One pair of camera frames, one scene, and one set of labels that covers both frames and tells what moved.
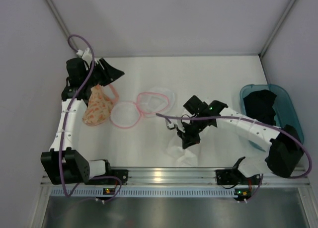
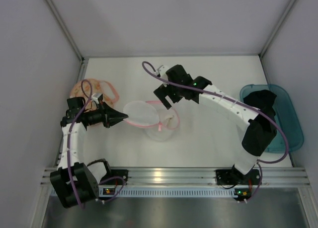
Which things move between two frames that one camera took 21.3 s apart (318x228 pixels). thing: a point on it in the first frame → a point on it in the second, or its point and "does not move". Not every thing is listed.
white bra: [184, 157] → [168, 118]
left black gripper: [104, 70] → [107, 116]
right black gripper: [190, 134] → [165, 89]
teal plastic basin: [284, 115] does not move
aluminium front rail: [196, 176] does not move
